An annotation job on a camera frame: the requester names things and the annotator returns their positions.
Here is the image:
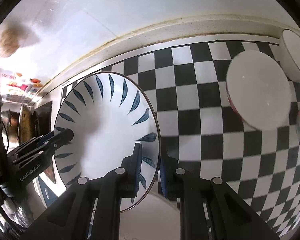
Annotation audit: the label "blue leaf pattern plate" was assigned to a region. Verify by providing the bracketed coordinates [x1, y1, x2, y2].
[54, 72, 160, 211]

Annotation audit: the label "floral white bowl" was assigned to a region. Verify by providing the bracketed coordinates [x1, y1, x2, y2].
[226, 50, 292, 131]

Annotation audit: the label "black rimmed white bowl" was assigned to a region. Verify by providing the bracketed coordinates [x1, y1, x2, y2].
[279, 29, 300, 83]

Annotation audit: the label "plain white plate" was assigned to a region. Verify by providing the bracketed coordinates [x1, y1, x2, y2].
[119, 193, 181, 239]

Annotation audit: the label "brown frying pan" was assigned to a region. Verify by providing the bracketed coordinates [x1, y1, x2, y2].
[18, 105, 33, 145]

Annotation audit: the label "black stove top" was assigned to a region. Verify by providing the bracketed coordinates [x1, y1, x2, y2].
[32, 101, 52, 137]

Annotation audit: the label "colourful fridge magnets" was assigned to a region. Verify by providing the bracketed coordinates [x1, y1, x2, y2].
[0, 72, 43, 104]

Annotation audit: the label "black white checkered mat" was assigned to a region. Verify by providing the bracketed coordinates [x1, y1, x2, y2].
[61, 39, 300, 238]

